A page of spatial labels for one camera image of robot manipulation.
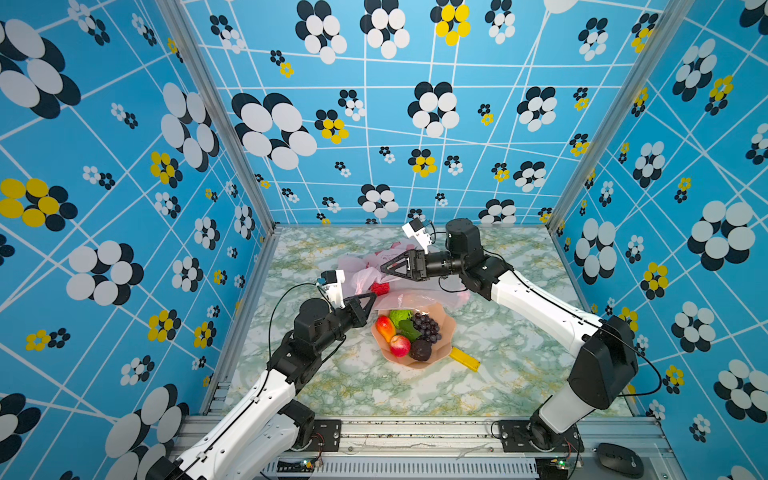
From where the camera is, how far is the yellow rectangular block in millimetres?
862

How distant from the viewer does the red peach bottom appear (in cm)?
83

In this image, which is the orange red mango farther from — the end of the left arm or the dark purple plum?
the end of the left arm

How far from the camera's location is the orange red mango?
0.86 m

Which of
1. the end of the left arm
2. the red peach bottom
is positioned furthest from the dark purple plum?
the end of the left arm

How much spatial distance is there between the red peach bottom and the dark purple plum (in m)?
0.01
